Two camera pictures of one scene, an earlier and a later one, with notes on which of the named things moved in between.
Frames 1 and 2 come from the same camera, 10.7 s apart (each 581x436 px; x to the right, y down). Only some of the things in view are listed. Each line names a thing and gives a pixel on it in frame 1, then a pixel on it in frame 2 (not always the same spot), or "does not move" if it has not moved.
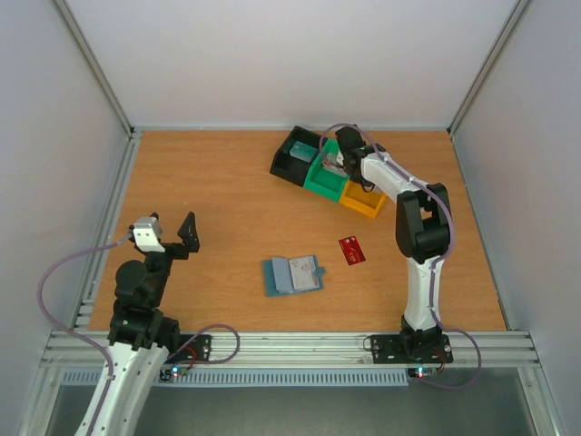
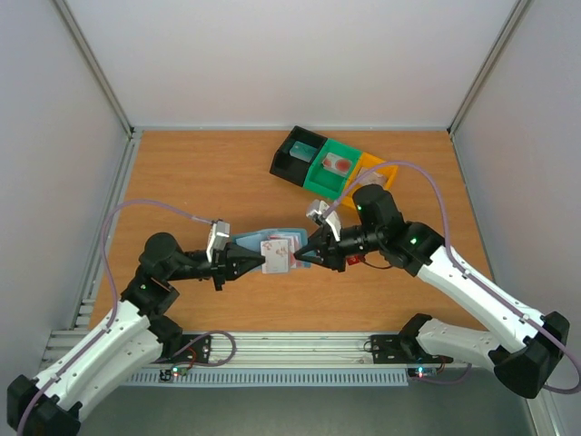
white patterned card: x=303 y=273 to x=276 y=252
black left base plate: x=198 y=350 does not move
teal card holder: x=278 y=277 to x=298 y=239
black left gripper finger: x=188 y=232 to x=238 y=265
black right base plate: x=411 y=349 does not move
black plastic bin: x=289 y=166 does not move
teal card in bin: x=303 y=152 does not move
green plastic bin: x=322 y=180 does not move
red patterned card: x=332 y=166 does not move
